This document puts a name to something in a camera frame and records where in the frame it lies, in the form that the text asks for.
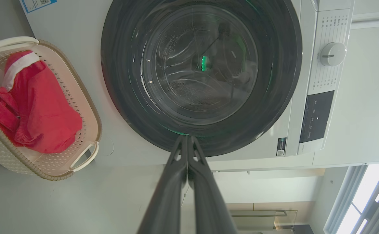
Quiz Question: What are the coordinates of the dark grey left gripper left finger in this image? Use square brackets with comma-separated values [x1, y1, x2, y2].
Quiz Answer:
[137, 136, 189, 234]

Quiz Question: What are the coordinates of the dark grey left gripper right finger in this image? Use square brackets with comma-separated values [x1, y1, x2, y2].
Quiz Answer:
[187, 136, 239, 234]

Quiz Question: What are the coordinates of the round glass washing machine door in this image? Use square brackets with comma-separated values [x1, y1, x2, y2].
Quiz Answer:
[100, 0, 303, 157]

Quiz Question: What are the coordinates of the red garment with white band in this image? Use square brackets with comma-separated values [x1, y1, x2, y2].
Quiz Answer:
[2, 50, 84, 154]

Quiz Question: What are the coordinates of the cream perforated laundry basket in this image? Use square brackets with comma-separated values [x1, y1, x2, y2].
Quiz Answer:
[0, 36, 102, 181]

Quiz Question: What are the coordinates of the white front-loading washing machine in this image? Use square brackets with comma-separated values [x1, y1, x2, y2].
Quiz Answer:
[19, 0, 356, 171]

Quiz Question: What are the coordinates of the glass panel furniture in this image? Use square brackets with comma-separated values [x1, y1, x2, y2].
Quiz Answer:
[229, 209, 299, 232]

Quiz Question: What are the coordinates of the small QR code sticker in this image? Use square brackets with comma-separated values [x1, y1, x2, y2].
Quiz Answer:
[276, 137, 287, 157]

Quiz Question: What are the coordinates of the black washer control display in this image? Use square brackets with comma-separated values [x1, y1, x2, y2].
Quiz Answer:
[299, 90, 335, 144]

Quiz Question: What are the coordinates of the grey framed window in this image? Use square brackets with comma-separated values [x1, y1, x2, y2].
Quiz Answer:
[323, 162, 379, 234]

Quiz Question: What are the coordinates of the white round washer dial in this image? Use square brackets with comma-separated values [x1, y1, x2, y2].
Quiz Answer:
[320, 42, 347, 67]

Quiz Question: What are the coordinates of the blue energy label sticker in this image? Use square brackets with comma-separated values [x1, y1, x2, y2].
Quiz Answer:
[20, 0, 58, 14]

